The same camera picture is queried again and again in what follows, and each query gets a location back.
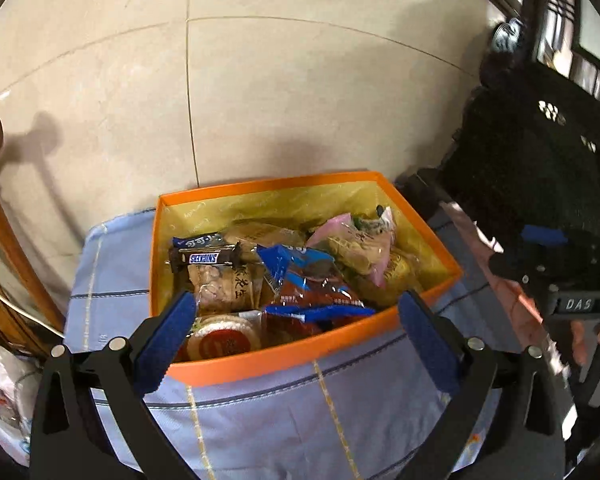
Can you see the orange cardboard box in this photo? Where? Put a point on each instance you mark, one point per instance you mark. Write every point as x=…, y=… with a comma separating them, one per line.
x=284, y=211

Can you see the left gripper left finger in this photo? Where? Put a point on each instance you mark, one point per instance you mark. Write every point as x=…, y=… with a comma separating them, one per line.
x=68, y=440

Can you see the dark carved wooden furniture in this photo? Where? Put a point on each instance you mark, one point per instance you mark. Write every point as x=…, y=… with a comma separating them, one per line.
x=528, y=148

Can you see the snickers bar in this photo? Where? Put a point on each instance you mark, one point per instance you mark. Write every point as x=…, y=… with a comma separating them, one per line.
x=181, y=258

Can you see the blue tablecloth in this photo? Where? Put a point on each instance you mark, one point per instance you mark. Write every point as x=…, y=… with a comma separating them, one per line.
x=358, y=414

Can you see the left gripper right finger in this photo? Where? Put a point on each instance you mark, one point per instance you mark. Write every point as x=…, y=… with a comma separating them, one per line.
x=524, y=440

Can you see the white plastic bag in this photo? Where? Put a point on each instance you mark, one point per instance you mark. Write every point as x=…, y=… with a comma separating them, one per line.
x=19, y=381

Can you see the pink snack packet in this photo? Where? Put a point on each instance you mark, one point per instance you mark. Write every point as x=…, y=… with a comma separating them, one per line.
x=360, y=244

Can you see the round red biscuit pack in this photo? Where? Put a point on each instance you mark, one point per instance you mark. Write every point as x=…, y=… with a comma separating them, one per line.
x=222, y=335

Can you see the biscuit packet clear wrap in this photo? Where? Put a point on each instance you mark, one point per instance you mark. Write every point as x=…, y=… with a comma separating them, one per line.
x=226, y=289

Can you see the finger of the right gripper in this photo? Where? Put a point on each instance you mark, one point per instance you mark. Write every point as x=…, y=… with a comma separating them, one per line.
x=541, y=235

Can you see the yellow bread bag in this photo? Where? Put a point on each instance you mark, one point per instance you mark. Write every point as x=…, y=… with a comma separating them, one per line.
x=401, y=275

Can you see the blue snack bag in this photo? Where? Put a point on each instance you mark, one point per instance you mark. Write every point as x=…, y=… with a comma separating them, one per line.
x=308, y=286

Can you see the brown wooden chair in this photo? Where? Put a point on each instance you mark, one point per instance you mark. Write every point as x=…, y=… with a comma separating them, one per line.
x=20, y=330

